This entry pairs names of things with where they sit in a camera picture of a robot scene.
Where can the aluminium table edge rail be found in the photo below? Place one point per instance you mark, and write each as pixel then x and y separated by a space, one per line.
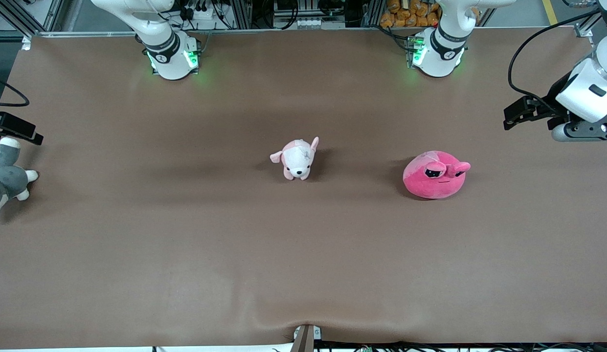
pixel 283 32

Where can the aluminium frame struts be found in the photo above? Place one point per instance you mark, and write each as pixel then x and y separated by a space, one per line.
pixel 14 17

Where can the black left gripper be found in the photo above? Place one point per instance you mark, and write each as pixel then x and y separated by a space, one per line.
pixel 552 101

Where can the pink frog plush toy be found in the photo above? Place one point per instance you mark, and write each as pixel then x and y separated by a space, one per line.
pixel 433 183

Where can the brown table cover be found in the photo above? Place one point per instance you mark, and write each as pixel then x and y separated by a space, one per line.
pixel 303 254

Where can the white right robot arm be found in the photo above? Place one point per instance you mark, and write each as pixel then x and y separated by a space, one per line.
pixel 166 54

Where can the pile of orange plush toys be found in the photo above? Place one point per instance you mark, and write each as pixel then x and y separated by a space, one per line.
pixel 406 14

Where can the white power strip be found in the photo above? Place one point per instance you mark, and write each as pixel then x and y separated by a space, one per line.
pixel 200 12

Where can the grey white husky plush toy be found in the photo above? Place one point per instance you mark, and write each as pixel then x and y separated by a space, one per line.
pixel 7 181

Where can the white terminal strip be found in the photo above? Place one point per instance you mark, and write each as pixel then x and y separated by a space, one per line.
pixel 315 22

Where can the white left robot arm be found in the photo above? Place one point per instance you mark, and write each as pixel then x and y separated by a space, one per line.
pixel 442 44

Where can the aluminium frame post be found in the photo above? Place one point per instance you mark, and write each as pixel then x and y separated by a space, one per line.
pixel 583 29

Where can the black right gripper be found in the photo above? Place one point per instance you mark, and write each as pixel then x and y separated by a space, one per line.
pixel 12 127

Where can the pink white dog plush toy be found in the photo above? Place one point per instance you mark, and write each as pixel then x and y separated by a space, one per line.
pixel 298 159

